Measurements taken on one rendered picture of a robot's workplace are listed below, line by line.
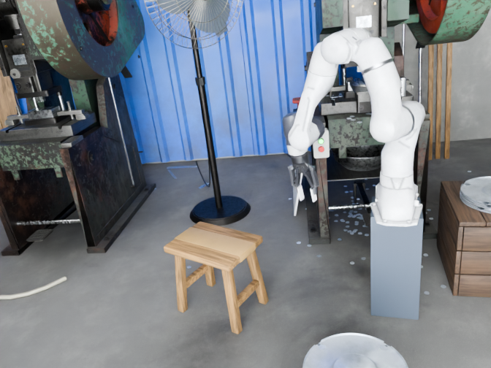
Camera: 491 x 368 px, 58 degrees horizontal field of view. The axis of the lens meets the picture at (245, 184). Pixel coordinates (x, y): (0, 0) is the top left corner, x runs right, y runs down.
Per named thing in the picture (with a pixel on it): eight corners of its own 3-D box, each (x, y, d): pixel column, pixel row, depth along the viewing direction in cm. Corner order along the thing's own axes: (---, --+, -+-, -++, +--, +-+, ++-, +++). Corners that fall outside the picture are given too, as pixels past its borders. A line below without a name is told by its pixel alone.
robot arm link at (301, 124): (317, 63, 176) (305, 131, 194) (292, 76, 163) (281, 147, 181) (342, 71, 171) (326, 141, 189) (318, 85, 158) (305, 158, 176)
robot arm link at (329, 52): (400, 59, 151) (381, 9, 149) (372, 69, 141) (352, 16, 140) (356, 79, 166) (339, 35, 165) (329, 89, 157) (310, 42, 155)
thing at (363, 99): (386, 117, 205) (387, 88, 199) (356, 120, 206) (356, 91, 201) (377, 104, 227) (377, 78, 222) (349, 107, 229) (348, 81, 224)
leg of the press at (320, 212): (331, 244, 232) (324, 69, 197) (309, 244, 233) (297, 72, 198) (320, 177, 316) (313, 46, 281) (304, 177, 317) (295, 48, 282)
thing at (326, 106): (413, 107, 217) (413, 96, 214) (321, 115, 222) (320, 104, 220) (400, 94, 244) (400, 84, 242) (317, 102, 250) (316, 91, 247)
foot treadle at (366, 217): (386, 233, 214) (386, 223, 212) (365, 234, 215) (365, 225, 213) (367, 184, 268) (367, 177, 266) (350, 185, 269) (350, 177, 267)
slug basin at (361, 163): (401, 173, 228) (401, 155, 225) (334, 177, 233) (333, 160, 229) (387, 151, 259) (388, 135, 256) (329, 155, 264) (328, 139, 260)
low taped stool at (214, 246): (176, 311, 196) (162, 246, 183) (210, 281, 213) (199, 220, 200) (240, 336, 177) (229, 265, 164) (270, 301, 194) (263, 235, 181)
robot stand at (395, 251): (418, 320, 173) (423, 218, 156) (370, 315, 179) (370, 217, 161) (416, 291, 189) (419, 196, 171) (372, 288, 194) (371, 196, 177)
